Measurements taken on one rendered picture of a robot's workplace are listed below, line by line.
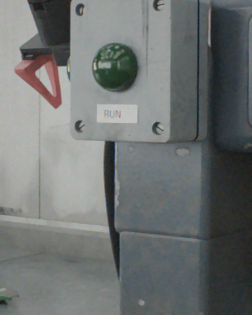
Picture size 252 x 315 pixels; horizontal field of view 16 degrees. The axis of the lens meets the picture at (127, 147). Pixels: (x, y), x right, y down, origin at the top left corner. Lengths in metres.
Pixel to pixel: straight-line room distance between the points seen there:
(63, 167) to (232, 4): 6.74
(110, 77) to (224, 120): 0.08
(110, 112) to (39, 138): 6.91
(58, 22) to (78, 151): 6.15
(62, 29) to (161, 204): 0.50
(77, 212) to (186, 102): 6.71
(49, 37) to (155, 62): 0.54
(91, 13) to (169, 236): 0.15
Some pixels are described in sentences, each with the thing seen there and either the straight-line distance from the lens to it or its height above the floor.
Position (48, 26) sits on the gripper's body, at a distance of 1.04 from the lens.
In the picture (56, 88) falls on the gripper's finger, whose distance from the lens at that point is 1.13.
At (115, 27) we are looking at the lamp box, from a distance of 0.54.
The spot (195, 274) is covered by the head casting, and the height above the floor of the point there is 1.15.
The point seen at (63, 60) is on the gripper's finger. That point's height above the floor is 1.31.
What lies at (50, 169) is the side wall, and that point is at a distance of 7.37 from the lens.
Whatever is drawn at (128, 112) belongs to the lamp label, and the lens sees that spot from 0.53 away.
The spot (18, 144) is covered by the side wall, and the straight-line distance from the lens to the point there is 7.59.
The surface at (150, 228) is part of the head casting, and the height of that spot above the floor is 1.18.
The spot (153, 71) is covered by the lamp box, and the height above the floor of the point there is 1.28.
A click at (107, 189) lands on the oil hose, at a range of 0.62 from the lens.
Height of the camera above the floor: 1.26
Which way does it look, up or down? 3 degrees down
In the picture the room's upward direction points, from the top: straight up
